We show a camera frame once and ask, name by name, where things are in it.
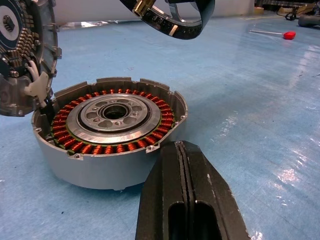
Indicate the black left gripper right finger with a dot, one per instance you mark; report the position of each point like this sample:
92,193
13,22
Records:
215,195

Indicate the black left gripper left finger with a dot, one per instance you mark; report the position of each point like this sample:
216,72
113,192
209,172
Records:
160,195

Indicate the grey motor housing copper windings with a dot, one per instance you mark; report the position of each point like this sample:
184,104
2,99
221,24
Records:
112,132

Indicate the round grey motor lid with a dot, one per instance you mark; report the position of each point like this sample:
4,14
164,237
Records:
25,45

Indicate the blue plastic table cover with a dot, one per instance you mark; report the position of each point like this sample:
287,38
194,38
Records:
225,125

